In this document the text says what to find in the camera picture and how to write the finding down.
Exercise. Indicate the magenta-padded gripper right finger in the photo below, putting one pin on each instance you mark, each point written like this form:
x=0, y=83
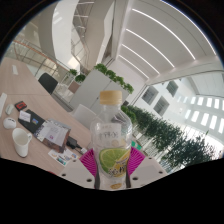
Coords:
x=146, y=170

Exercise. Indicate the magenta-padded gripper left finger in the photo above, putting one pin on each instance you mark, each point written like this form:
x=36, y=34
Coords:
x=75, y=173

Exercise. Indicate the clear lime-label drink bottle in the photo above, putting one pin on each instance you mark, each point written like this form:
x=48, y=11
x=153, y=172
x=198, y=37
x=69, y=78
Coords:
x=111, y=143

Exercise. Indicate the colourful sticker sheet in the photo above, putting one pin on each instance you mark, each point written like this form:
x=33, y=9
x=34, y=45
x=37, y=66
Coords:
x=61, y=157

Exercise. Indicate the black power adapter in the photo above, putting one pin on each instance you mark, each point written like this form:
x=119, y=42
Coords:
x=72, y=142

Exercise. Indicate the row of green hedge plants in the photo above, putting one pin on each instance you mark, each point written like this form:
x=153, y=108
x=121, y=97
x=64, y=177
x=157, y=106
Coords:
x=173, y=140

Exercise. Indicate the silver printed magazine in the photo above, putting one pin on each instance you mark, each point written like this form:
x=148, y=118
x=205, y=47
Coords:
x=53, y=135

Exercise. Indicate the white chair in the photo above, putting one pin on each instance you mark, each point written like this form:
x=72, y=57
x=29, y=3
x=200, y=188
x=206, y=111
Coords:
x=84, y=115

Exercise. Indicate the white mug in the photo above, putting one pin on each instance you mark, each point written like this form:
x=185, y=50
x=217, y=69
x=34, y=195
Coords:
x=20, y=143

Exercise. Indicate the small white foil packet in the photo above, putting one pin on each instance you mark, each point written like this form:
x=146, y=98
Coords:
x=24, y=116

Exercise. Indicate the white computer mouse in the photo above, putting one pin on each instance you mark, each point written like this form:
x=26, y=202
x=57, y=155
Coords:
x=9, y=123

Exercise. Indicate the white cabinet with plants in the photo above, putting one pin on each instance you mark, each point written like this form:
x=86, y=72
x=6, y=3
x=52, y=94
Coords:
x=91, y=90

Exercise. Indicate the small red black phone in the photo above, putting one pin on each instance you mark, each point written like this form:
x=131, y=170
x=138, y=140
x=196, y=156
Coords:
x=20, y=105

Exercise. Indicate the small white grey device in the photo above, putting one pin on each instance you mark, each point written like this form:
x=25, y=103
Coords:
x=9, y=109

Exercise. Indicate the black chair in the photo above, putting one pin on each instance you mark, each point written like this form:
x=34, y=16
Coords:
x=47, y=83

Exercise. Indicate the planter with green plants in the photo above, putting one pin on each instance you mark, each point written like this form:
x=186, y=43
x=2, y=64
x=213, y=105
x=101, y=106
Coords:
x=79, y=78

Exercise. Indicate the white power strip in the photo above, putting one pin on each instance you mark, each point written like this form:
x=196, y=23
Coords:
x=2, y=103

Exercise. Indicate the white paper note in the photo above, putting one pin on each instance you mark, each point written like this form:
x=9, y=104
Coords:
x=15, y=70

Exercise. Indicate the ceiling strip lights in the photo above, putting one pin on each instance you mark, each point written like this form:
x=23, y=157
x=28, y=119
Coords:
x=156, y=43

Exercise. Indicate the glass balustrade with wooden rail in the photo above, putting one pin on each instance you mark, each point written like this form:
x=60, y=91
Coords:
x=33, y=51

